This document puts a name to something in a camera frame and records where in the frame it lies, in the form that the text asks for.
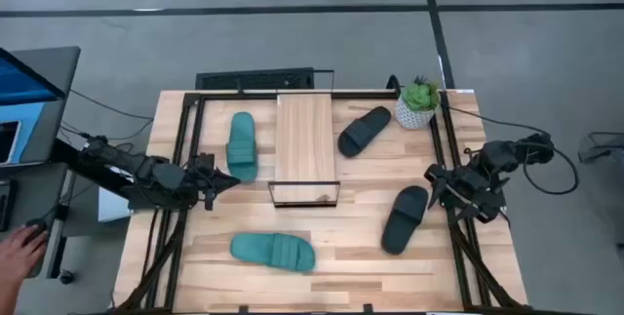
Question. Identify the black metal table frame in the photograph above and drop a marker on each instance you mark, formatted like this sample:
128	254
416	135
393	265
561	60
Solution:
365	94

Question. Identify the person's forearm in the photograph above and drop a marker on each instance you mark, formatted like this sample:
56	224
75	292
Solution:
7	300

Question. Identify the black computer mouse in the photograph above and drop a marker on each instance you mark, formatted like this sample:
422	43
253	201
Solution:
36	224

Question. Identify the black caster wheel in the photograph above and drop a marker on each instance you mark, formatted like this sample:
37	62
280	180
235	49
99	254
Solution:
66	277

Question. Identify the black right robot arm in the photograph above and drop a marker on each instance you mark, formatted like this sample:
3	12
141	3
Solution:
497	154

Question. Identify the black floor stand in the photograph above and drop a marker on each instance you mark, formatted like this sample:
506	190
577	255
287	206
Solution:
602	144

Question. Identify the black keyboard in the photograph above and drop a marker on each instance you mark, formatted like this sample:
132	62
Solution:
253	80
6	205

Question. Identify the smartphone with white edge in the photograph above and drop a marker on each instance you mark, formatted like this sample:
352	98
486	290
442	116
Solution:
7	142

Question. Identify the computer monitor with blue screen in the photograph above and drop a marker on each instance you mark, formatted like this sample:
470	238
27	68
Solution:
44	71

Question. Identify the wooden shelf with black frame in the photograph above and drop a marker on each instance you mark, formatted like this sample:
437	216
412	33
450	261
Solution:
304	139

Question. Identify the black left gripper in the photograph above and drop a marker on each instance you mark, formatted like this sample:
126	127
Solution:
205	178

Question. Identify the black curved bracket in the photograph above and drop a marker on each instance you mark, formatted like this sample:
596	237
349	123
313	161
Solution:
392	83

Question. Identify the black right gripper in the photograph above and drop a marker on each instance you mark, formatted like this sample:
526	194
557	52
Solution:
468	185

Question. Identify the grey desk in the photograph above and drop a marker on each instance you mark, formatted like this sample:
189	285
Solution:
34	193

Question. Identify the white sheet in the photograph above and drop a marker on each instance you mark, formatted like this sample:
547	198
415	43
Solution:
112	208

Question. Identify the teal slide sandal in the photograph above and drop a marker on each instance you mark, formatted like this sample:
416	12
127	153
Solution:
242	144
273	251

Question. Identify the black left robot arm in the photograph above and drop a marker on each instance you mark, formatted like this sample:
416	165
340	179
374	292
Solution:
122	161

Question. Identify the black slide sandal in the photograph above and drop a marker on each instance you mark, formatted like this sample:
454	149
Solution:
404	220
363	132

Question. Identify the person's hand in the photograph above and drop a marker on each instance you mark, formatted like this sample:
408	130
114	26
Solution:
19	254

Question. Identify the succulent in white patterned pot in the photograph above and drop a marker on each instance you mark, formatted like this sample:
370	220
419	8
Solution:
417	105

